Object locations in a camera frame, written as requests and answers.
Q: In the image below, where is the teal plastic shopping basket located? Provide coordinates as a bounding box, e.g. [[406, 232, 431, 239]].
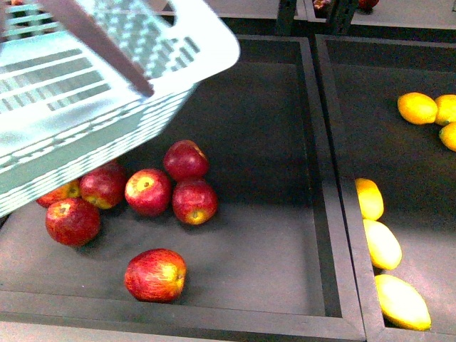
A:
[[1, 1, 240, 215]]

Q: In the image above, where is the red apple under basket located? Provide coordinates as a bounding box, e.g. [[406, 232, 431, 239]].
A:
[[79, 161, 128, 209]]

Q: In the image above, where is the yellow lemon upper edge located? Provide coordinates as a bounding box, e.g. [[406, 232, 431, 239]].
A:
[[355, 178, 384, 221]]

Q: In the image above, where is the yellow lemon middle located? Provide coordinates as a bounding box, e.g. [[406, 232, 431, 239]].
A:
[[363, 219, 403, 270]]

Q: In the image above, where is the yellow lemon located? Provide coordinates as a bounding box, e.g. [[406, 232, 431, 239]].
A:
[[363, 219, 403, 270], [435, 94, 456, 126], [375, 274, 432, 331], [397, 92, 438, 125], [439, 122, 456, 152]]

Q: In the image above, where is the yellow lemon back left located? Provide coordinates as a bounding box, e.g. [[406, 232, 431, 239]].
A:
[[397, 92, 438, 125]]

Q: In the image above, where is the yellow lemon front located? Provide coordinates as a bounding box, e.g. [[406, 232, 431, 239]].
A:
[[375, 274, 432, 331]]

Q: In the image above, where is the yellow lemon back lower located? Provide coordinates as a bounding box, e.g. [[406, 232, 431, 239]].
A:
[[439, 122, 456, 152]]

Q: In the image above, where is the yellow lemon back right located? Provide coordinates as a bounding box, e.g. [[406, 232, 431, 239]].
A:
[[435, 94, 456, 126]]

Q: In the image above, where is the red apple upper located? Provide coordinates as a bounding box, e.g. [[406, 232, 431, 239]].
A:
[[163, 140, 209, 182]]

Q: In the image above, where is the red apple right lower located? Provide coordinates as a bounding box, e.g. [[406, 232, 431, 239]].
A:
[[172, 178, 219, 225]]

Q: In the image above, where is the red apple middle yellow top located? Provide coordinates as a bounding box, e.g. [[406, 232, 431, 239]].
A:
[[125, 168, 172, 217]]

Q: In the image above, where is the red apple front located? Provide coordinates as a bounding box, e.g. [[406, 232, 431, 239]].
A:
[[124, 249, 187, 303]]

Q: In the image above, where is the red apple far left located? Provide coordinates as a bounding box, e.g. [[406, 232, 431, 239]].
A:
[[36, 179, 80, 208]]

